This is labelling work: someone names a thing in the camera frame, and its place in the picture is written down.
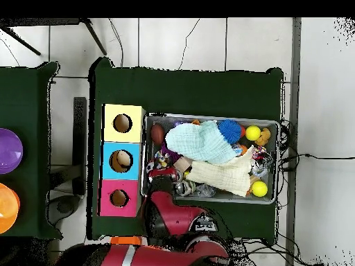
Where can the purple plastic bowl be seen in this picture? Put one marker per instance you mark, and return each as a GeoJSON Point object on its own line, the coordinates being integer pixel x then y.
{"type": "Point", "coordinates": [9, 151]}

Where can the wooden box with three holes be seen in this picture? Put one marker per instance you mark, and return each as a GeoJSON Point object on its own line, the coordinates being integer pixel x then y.
{"type": "Point", "coordinates": [111, 135]}

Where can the black tripod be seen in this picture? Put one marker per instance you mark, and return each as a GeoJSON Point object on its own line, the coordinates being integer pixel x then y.
{"type": "Point", "coordinates": [94, 36]}

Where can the blue spiky ball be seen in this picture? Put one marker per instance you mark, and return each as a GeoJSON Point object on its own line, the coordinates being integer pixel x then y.
{"type": "Point", "coordinates": [229, 130]}

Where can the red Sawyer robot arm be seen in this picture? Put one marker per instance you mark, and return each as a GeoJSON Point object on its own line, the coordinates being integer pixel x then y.
{"type": "Point", "coordinates": [177, 216]}

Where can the orange floor cone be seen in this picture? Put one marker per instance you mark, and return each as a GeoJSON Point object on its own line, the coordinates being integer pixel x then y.
{"type": "Point", "coordinates": [124, 240]}

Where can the shallow mesh bin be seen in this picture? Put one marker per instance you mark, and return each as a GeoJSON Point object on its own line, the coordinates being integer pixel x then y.
{"type": "Point", "coordinates": [222, 198]}

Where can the dark green side tablecloth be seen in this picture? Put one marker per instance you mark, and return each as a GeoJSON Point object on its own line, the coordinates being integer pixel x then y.
{"type": "Point", "coordinates": [27, 105]}

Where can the yellow ball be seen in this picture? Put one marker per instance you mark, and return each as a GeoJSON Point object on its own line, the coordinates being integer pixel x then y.
{"type": "Point", "coordinates": [259, 188]}
{"type": "Point", "coordinates": [253, 133]}

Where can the black upright panel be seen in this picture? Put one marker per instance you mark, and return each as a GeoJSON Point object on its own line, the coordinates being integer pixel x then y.
{"type": "Point", "coordinates": [80, 124]}

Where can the colourful patterned cloth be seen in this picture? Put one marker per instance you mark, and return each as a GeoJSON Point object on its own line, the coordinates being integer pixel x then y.
{"type": "Point", "coordinates": [161, 159]}

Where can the light blue muslin cloth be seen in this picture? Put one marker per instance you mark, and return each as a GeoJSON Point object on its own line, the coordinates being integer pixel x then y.
{"type": "Point", "coordinates": [199, 142]}

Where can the small soccer ball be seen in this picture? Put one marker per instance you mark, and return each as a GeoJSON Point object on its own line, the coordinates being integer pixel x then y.
{"type": "Point", "coordinates": [150, 166]}

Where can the crushed silver can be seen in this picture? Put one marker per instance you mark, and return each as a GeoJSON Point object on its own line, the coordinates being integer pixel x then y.
{"type": "Point", "coordinates": [184, 189]}

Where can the cream muslin cloth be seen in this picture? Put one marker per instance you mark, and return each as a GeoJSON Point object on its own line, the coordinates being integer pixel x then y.
{"type": "Point", "coordinates": [224, 174]}

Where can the orange plastic bowl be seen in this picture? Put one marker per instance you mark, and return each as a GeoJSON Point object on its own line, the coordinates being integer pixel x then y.
{"type": "Point", "coordinates": [8, 207]}

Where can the brown toy football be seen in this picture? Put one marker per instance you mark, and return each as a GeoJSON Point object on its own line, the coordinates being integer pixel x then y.
{"type": "Point", "coordinates": [157, 134]}

